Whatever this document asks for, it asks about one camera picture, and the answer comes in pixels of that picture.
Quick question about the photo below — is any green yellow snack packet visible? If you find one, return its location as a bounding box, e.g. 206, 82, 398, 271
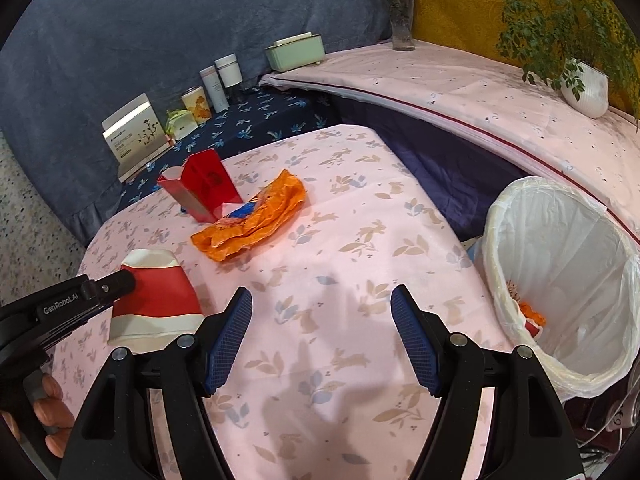
165, 110, 198, 141

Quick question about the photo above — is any orange plastic bag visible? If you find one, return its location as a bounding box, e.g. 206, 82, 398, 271
191, 170, 307, 263

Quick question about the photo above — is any pink dotted shelf cloth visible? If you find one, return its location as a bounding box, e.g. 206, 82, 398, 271
259, 41, 639, 240

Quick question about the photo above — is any orange floral tin can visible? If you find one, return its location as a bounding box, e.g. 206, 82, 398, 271
181, 87, 212, 126

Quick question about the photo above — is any white lined trash bin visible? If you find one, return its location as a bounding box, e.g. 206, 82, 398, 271
474, 177, 639, 401

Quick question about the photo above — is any white cylindrical jar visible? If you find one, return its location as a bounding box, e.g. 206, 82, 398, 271
215, 53, 243, 89

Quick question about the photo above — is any white booklet display box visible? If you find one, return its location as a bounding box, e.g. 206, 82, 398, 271
102, 93, 170, 182

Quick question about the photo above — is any person's left hand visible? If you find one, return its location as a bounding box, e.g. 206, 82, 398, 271
32, 373, 75, 458

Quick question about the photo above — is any squashed red paper cup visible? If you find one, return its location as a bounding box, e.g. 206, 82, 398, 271
108, 248, 204, 353

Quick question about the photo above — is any green plant white pot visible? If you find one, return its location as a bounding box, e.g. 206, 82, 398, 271
496, 0, 639, 118

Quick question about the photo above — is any blue velvet backdrop cloth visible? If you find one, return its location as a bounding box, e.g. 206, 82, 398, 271
1, 0, 390, 243

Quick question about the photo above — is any mint green tissue box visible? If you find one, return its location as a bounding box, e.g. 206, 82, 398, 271
266, 32, 326, 73

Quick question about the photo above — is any blue wrapper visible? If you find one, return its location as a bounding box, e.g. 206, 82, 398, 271
228, 202, 257, 219

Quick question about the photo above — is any navy floral cloth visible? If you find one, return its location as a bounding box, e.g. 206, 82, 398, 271
118, 87, 340, 210

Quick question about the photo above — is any tall white bottle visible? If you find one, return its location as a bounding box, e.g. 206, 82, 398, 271
200, 65, 229, 114

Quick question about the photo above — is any red card envelope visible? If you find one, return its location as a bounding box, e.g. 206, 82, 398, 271
157, 148, 243, 223

